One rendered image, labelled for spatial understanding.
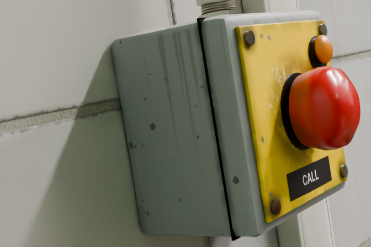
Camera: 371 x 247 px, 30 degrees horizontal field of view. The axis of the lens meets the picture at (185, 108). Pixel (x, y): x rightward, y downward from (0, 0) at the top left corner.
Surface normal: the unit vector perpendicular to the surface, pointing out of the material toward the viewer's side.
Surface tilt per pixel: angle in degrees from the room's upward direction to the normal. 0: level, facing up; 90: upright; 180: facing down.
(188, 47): 90
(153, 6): 90
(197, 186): 90
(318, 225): 90
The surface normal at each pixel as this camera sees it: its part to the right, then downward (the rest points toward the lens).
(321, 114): -0.30, 0.18
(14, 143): 0.79, -0.10
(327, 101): 0.30, -0.14
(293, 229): -0.58, 0.14
